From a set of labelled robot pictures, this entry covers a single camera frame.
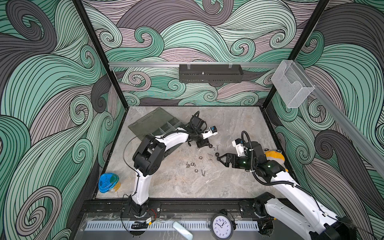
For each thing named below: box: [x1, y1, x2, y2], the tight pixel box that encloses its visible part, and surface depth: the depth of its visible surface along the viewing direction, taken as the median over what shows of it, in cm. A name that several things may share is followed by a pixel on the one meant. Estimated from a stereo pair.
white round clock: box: [210, 209, 234, 240], surface depth 68 cm
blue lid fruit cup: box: [98, 172, 121, 193], surface depth 75 cm
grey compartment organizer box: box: [128, 107, 189, 139], surface depth 113 cm
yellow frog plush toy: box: [264, 148, 286, 168], surface depth 87 cm
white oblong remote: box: [172, 221, 194, 240], surface depth 66 cm
